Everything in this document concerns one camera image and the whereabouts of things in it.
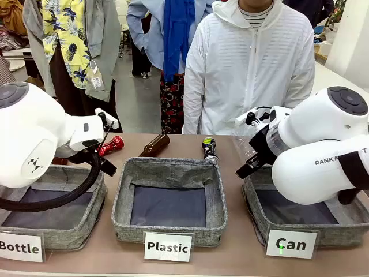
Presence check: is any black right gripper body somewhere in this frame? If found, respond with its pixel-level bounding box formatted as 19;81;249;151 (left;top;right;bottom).
248;125;279;167

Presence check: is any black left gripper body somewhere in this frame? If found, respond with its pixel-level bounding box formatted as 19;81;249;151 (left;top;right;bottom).
65;144;101;164

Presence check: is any black green crushed can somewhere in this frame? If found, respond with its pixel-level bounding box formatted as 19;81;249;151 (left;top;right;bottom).
201;137;219;164

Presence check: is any person's left forearm white sleeve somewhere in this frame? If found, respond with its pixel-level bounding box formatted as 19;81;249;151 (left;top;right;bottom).
282;69;315;109

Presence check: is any person's right forearm white sleeve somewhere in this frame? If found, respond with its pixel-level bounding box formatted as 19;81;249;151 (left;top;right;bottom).
182;83;206;136

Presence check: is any crushed red can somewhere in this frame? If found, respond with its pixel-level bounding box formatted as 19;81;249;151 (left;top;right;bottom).
96;135;125;158

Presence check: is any grey fabric plastic basket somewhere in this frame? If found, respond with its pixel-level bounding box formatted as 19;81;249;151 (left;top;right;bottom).
111;156;229;248

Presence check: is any grey fabric bottle basket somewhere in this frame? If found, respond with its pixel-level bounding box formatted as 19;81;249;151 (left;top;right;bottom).
0;164;108;251

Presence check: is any white Can label sign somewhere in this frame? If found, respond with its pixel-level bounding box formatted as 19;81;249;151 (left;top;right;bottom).
265;228;319;260

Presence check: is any grey fabric can basket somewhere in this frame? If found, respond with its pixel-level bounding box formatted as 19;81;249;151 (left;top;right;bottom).
241;164;369;249

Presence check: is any clear plastic wrapper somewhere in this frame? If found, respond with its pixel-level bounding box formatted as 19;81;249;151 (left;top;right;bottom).
234;135;258;162

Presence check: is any dark brown skirt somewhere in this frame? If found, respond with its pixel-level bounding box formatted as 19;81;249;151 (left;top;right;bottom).
48;40;123;133

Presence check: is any person in white jacket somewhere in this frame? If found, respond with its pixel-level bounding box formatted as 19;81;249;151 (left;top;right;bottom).
182;0;315;136

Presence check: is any paper clothing tag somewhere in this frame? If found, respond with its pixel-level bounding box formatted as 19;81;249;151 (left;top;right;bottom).
89;59;105;92

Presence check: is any black red floral skirt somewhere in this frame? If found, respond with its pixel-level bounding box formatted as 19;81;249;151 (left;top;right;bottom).
160;72;186;135

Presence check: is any white table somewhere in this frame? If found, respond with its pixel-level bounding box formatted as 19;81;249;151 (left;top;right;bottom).
311;59;369;98

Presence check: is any white Plastic label sign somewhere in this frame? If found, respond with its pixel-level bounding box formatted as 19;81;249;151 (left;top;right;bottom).
143;231;193;264

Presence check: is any white Bottle label sign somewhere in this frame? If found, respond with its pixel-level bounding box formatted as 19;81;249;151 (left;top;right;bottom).
0;232;46;263

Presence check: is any grey jacket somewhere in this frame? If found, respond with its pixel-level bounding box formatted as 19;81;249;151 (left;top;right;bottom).
22;0;122;103

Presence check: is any checkered cloth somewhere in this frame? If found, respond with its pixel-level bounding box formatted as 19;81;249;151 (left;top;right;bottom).
0;54;18;87

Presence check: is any yellow floral shirt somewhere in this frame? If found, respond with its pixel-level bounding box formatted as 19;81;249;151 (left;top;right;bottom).
42;0;95;90

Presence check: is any light blue shirt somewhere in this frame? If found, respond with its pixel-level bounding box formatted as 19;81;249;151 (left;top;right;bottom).
126;0;216;74

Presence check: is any blue scarf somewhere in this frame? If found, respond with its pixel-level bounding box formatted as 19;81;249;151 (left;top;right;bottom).
163;0;197;83

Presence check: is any orange cloth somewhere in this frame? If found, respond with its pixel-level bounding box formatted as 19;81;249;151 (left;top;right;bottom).
0;0;28;36

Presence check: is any black cable loop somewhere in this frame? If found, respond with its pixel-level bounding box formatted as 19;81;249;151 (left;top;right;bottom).
0;144;104;213

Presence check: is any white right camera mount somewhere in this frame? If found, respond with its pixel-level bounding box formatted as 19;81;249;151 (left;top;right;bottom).
234;106;291;129

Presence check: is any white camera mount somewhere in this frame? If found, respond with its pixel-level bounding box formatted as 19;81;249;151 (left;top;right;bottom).
94;107;119;130
234;106;291;129

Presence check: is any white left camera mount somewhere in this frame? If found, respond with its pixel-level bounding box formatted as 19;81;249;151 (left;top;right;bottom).
94;107;119;130

